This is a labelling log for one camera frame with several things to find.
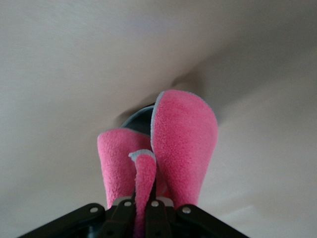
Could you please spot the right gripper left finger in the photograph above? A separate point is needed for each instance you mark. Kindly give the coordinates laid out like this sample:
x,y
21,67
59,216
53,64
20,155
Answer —
x,y
123,218

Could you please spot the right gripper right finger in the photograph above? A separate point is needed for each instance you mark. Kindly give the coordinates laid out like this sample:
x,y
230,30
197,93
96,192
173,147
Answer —
x,y
158,220

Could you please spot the pink fleece cloth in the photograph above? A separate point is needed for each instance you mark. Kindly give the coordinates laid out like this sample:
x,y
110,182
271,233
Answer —
x,y
183,138

